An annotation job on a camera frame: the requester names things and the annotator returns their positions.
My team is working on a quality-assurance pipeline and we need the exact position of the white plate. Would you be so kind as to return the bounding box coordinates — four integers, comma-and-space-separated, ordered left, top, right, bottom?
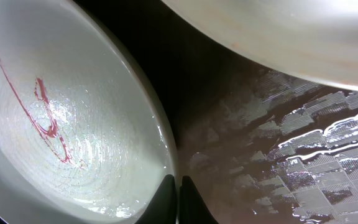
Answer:
165, 0, 358, 91

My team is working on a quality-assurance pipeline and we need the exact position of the pale green front plate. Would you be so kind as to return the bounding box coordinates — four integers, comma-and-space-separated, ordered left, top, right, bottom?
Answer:
0, 1, 177, 223

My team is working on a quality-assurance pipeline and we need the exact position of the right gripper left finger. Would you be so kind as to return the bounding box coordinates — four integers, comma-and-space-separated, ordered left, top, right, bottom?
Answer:
135, 174, 177, 224

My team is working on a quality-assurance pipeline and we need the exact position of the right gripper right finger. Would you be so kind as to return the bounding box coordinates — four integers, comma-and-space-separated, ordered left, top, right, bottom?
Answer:
178, 175, 218, 224

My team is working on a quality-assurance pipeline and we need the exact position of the large brown serving tray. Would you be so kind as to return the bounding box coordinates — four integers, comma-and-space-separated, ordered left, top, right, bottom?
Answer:
80, 1, 358, 223

